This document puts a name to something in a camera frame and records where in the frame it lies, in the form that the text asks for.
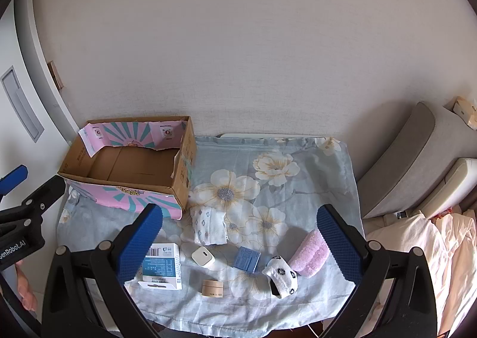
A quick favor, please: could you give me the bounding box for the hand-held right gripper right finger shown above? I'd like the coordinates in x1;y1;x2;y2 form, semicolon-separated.
317;204;437;338

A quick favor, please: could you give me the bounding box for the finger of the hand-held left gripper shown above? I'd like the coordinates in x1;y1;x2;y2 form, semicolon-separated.
0;165;29;196
20;175;66;219

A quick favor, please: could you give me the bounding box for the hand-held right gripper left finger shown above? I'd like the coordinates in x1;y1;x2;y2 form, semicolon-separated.
42;204;163;338

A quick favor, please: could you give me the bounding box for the pink fluffy scrunchie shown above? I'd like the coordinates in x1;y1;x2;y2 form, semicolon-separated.
289;230;331;279

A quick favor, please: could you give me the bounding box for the white charger plug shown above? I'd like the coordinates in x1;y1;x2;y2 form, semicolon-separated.
192;246;214;269

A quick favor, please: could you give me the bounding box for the white sock with black print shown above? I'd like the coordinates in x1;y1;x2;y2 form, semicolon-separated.
262;256;299;300

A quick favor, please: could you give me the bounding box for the pink printed cardboard box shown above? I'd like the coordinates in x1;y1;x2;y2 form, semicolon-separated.
58;116;198;220

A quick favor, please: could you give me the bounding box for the small blue box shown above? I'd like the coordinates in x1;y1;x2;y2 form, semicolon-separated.
233;246;261;272

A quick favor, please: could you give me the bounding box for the person's left hand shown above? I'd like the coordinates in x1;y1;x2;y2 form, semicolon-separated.
16;261;38;311

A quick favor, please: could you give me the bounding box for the white door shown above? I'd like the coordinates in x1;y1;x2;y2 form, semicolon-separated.
0;6;51;286

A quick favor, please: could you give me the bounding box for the white dotted folded cloth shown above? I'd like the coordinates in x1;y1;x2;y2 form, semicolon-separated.
190;206;229;246

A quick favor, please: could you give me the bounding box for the beige round jar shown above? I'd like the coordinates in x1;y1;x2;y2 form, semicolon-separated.
202;279;224;299

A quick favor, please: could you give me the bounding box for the pale pink bedding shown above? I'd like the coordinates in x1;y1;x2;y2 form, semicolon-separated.
364;209;477;338

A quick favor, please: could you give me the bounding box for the floral light blue cloth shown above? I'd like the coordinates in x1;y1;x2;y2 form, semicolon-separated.
56;135;365;335

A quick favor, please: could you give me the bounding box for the grey upholstered headboard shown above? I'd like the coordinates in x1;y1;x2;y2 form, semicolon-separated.
357;101;477;219

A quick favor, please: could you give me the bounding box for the small wooden box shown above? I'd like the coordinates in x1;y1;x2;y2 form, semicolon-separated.
452;97;477;125

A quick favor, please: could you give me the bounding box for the grey recessed door handle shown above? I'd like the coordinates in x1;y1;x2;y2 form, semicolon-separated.
1;66;45;143

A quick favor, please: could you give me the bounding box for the wooden wall bracket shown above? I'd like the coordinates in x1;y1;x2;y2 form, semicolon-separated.
47;60;66;90

